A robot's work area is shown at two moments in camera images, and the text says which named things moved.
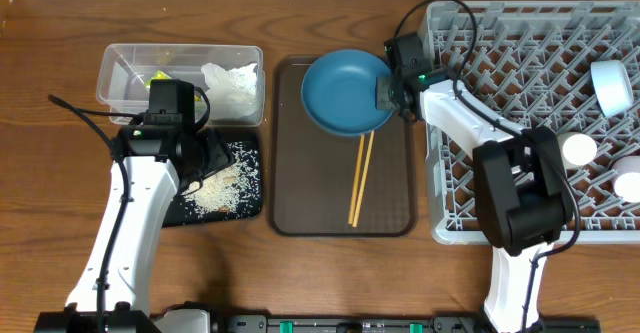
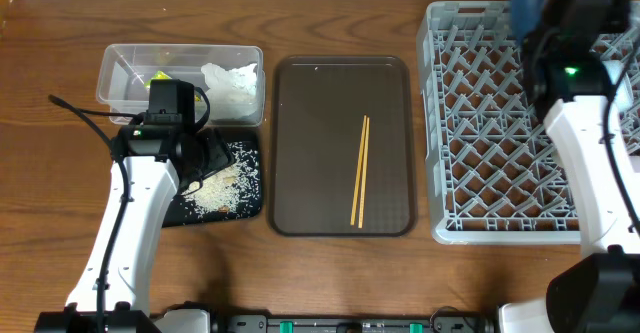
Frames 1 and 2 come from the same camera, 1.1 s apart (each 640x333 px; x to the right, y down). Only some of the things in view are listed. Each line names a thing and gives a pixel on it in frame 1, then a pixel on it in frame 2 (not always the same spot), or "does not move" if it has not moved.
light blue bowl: [612, 87] does not move
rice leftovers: [231, 191] does not move
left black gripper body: [213, 156] does not move
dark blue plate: [339, 92] → [528, 1]
